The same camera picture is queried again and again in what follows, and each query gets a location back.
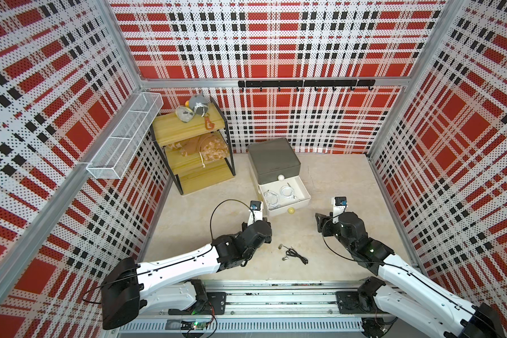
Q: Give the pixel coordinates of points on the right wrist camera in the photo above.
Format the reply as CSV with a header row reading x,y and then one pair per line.
x,y
339,206

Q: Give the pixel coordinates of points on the three-drawer storage cabinet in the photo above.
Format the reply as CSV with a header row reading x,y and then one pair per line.
x,y
275,169

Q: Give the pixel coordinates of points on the wooden three-tier shelf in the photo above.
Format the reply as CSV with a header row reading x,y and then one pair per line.
x,y
191,175

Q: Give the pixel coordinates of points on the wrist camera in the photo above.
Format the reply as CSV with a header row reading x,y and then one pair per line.
x,y
256,208
339,206

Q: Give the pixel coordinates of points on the grey top drawer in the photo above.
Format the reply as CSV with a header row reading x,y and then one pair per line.
x,y
273,158

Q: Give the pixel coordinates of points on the black wall hook rail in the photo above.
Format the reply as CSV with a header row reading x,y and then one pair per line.
x,y
279,84

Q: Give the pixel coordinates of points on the green circuit board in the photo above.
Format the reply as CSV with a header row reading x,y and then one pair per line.
x,y
193,326

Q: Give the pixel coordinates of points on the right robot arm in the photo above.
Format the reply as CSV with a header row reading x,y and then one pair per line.
x,y
402,291

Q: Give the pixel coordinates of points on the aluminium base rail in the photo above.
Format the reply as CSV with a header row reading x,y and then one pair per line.
x,y
265,308

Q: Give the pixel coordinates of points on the brown plush bear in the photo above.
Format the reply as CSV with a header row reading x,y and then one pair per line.
x,y
207,147

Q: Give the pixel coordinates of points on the white wire mesh basket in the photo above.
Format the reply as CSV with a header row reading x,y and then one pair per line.
x,y
117,152

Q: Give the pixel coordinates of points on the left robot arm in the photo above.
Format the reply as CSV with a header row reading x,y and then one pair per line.
x,y
130,288

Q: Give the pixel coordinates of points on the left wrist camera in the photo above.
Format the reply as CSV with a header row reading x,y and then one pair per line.
x,y
256,208

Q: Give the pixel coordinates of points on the orange carabiner toy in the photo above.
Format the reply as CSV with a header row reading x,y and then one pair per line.
x,y
209,125

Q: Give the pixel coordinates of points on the black earphones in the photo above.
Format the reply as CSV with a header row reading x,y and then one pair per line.
x,y
291,253

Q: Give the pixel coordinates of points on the grey plush toy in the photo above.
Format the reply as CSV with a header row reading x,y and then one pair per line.
x,y
198,104

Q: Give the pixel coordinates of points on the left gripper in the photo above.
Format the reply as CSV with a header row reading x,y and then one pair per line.
x,y
268,240

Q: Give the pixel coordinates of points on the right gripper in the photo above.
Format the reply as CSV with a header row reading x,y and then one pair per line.
x,y
327,222

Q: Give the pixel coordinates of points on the white drawer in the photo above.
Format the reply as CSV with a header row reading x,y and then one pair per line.
x,y
287,206

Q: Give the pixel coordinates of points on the white earphones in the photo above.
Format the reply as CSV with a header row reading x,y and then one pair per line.
x,y
287,192
272,199

